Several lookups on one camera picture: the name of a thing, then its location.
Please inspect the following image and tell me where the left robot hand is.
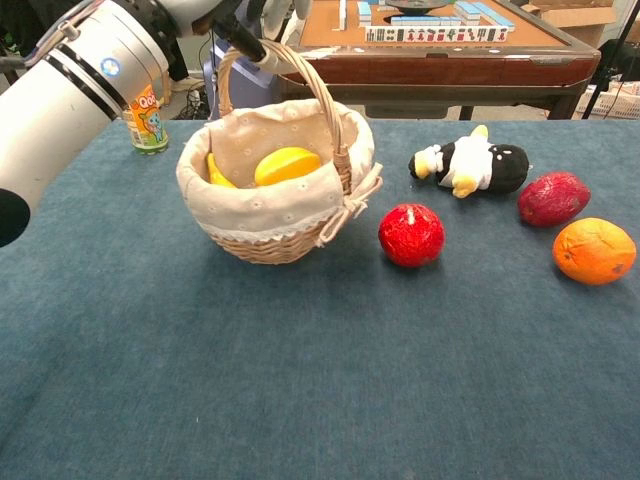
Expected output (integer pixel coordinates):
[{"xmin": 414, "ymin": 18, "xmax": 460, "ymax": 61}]
[{"xmin": 157, "ymin": 0, "xmax": 314, "ymax": 69}]

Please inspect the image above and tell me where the wicker basket with cloth liner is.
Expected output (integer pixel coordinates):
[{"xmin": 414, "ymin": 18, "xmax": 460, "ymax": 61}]
[{"xmin": 175, "ymin": 38, "xmax": 385, "ymax": 266}]

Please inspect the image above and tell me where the bright red apple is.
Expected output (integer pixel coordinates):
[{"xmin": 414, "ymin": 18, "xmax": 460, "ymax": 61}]
[{"xmin": 377, "ymin": 202, "xmax": 446, "ymax": 269}]

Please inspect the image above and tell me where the orange fruit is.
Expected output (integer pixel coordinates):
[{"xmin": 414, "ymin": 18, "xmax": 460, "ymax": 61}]
[{"xmin": 552, "ymin": 217, "xmax": 638, "ymax": 287}]

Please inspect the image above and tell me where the Qoo plastic drink bottle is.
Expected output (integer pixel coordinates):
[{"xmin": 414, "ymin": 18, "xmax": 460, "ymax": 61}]
[{"xmin": 122, "ymin": 84, "xmax": 170, "ymax": 155}]

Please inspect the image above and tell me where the yellow star fruit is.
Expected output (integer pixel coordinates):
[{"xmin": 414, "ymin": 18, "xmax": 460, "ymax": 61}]
[{"xmin": 253, "ymin": 146, "xmax": 322, "ymax": 187}]

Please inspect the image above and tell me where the yellow banana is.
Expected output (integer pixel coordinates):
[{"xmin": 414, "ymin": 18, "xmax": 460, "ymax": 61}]
[{"xmin": 206, "ymin": 152, "xmax": 239, "ymax": 190}]

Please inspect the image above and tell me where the black round dish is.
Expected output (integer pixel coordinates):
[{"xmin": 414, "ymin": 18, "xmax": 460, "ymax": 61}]
[{"xmin": 384, "ymin": 0, "xmax": 450, "ymax": 15}]

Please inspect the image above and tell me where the short blue mahjong tile row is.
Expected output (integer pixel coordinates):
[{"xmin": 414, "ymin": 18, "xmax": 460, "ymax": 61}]
[{"xmin": 391, "ymin": 14, "xmax": 464, "ymax": 27}]

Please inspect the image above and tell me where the brown mahjong table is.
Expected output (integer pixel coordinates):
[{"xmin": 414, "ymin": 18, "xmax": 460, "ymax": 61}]
[{"xmin": 274, "ymin": 0, "xmax": 602, "ymax": 121}]

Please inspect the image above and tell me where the face-up mahjong tile row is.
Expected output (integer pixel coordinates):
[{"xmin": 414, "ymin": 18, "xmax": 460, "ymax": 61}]
[{"xmin": 364, "ymin": 25, "xmax": 510, "ymax": 44}]

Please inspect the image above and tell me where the long blue mahjong tile row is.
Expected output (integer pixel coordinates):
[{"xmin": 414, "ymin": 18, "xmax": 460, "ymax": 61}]
[{"xmin": 453, "ymin": 0, "xmax": 516, "ymax": 30}]

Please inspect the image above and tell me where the black white penguin plush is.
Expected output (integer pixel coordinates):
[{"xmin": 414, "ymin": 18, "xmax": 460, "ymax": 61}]
[{"xmin": 407, "ymin": 124, "xmax": 531, "ymax": 200}]

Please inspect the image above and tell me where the blue table cloth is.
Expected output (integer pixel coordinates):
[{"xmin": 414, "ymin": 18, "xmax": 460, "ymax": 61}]
[{"xmin": 0, "ymin": 119, "xmax": 640, "ymax": 480}]

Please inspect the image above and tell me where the cardboard box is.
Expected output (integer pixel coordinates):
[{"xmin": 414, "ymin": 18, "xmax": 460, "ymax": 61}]
[{"xmin": 522, "ymin": 0, "xmax": 621, "ymax": 49}]

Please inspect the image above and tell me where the dark red mango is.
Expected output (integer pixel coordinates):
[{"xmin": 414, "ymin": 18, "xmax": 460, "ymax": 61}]
[{"xmin": 516, "ymin": 171, "xmax": 592, "ymax": 229}]

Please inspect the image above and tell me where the black tripod stand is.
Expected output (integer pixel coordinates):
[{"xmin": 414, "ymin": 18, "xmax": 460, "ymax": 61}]
[{"xmin": 582, "ymin": 0, "xmax": 640, "ymax": 120}]

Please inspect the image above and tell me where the white plastic crate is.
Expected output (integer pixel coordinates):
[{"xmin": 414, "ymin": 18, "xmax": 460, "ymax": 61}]
[{"xmin": 574, "ymin": 82, "xmax": 640, "ymax": 121}]

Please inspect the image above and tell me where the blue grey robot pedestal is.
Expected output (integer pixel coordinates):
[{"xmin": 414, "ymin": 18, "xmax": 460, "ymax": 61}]
[{"xmin": 202, "ymin": 29, "xmax": 281, "ymax": 121}]

